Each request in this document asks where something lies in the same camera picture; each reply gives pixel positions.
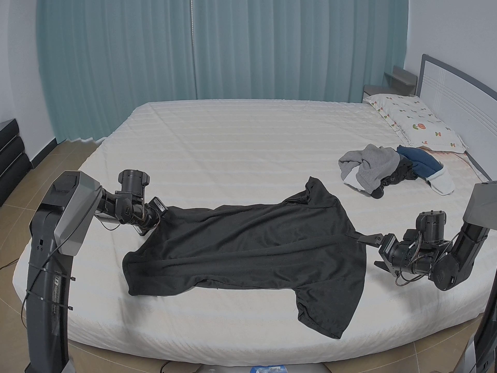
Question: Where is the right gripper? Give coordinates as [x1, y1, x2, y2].
[357, 233, 412, 278]

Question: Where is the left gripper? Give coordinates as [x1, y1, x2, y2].
[134, 197, 168, 237]

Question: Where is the black T-shirt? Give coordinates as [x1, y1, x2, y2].
[122, 176, 367, 340]

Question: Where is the bed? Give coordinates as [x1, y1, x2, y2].
[12, 54, 497, 366]

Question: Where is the white garment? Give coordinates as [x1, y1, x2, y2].
[343, 171, 367, 191]
[425, 169, 455, 196]

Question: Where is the black garment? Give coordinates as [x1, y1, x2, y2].
[369, 157, 419, 200]

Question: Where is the grey garment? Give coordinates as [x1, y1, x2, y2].
[338, 144, 400, 193]

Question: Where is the dark blue garment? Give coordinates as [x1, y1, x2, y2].
[396, 145, 445, 181]

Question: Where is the white printed pillow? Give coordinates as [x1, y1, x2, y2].
[367, 94, 468, 154]

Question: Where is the black chest of drawers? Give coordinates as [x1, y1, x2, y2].
[0, 118, 32, 207]

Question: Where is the grey bedside table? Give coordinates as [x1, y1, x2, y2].
[363, 66, 418, 104]

